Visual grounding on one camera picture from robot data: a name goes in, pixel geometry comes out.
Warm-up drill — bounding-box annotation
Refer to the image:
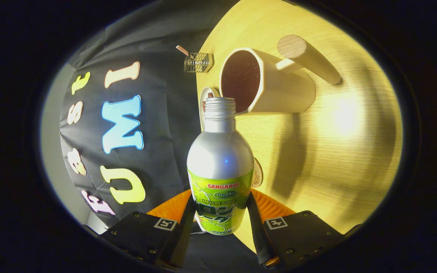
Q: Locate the round brown coaster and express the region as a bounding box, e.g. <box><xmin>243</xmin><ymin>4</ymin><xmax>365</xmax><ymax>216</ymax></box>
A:
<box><xmin>252</xmin><ymin>157</ymin><xmax>264</xmax><ymax>188</ymax></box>

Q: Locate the cream cup with wooden handle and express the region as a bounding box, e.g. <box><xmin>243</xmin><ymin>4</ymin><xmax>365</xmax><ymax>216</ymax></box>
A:
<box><xmin>219</xmin><ymin>35</ymin><xmax>342</xmax><ymax>115</ymax></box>

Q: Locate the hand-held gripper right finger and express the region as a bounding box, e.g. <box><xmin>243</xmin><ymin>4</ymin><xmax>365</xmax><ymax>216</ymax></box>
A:
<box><xmin>246</xmin><ymin>189</ymin><xmax>346</xmax><ymax>271</ymax></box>

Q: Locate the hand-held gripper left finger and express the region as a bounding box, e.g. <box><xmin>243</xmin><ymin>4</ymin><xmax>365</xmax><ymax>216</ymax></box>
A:
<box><xmin>99</xmin><ymin>190</ymin><xmax>196</xmax><ymax>270</ymax></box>

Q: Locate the white round plate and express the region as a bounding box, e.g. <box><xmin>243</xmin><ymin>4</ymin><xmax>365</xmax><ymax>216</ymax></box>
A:
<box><xmin>199</xmin><ymin>87</ymin><xmax>221</xmax><ymax>131</ymax></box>

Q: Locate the black backdrop cloth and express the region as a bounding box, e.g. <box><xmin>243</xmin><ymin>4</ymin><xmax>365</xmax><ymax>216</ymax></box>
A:
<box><xmin>59</xmin><ymin>0</ymin><xmax>264</xmax><ymax>273</ymax></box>

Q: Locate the wire mesh holder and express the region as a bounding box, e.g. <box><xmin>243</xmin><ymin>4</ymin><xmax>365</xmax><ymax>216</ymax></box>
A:
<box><xmin>184</xmin><ymin>52</ymin><xmax>215</xmax><ymax>73</ymax></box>

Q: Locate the brown sausage piece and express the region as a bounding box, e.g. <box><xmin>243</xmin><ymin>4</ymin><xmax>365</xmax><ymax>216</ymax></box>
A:
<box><xmin>203</xmin><ymin>92</ymin><xmax>215</xmax><ymax>112</ymax></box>

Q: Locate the light wooden table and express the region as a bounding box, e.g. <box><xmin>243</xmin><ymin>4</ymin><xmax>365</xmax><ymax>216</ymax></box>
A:
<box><xmin>196</xmin><ymin>0</ymin><xmax>404</xmax><ymax>254</ymax></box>

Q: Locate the silver green label juice bottle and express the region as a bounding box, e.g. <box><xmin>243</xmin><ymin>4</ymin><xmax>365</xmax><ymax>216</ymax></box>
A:
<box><xmin>187</xmin><ymin>97</ymin><xmax>255</xmax><ymax>236</ymax></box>

